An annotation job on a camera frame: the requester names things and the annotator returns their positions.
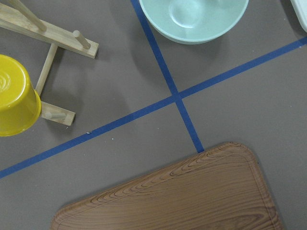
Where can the yellow mug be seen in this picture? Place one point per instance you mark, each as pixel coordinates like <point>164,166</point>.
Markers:
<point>20,104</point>

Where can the green bowl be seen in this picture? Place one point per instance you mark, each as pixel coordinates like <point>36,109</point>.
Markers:
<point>193,22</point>

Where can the brown wooden tray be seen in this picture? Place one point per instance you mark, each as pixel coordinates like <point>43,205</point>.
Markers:
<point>219,189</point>

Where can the cream bear tray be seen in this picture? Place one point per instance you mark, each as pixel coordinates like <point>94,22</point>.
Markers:
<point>300,8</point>

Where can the wooden drying rack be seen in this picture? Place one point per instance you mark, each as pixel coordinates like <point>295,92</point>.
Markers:
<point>17,17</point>

